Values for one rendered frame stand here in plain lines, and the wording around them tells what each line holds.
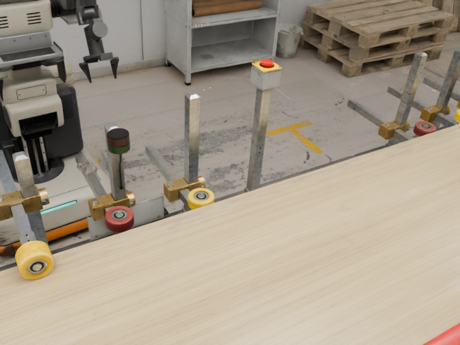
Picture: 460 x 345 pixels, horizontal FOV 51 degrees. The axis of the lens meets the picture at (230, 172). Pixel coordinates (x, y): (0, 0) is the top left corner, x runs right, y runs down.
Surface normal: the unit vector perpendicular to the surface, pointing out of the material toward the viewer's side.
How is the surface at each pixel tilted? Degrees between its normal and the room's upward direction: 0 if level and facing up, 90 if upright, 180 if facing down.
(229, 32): 90
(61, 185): 0
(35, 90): 98
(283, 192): 0
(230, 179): 0
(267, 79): 90
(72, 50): 90
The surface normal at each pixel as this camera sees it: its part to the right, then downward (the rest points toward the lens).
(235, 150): 0.06, -0.80
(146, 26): 0.50, 0.54
